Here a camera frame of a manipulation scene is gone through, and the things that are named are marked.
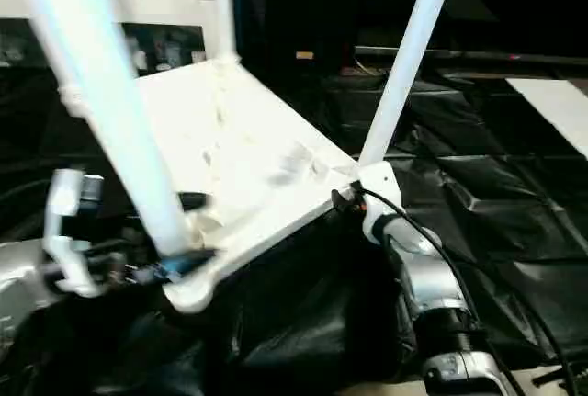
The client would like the white plastic table top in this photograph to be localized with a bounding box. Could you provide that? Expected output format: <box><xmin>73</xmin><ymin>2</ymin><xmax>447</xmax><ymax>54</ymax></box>
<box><xmin>57</xmin><ymin>56</ymin><xmax>398</xmax><ymax>314</ymax></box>

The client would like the black table mat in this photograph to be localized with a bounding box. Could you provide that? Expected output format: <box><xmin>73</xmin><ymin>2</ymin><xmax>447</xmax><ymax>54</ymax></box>
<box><xmin>0</xmin><ymin>56</ymin><xmax>588</xmax><ymax>396</ymax></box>

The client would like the white glass-door cabinet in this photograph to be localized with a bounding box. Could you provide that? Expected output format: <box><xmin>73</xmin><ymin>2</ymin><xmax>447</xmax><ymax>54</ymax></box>
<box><xmin>0</xmin><ymin>0</ymin><xmax>236</xmax><ymax>72</ymax></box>

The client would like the black low cabinet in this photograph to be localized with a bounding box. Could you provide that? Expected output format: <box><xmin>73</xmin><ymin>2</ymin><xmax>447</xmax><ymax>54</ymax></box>
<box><xmin>233</xmin><ymin>0</ymin><xmax>588</xmax><ymax>77</ymax></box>

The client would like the white flat sheet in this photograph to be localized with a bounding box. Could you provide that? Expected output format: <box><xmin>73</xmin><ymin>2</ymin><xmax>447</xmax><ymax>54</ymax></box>
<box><xmin>507</xmin><ymin>76</ymin><xmax>588</xmax><ymax>160</ymax></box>

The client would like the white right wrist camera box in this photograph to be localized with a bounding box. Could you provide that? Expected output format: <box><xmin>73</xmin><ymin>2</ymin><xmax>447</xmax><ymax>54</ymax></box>
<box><xmin>353</xmin><ymin>161</ymin><xmax>405</xmax><ymax>244</ymax></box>

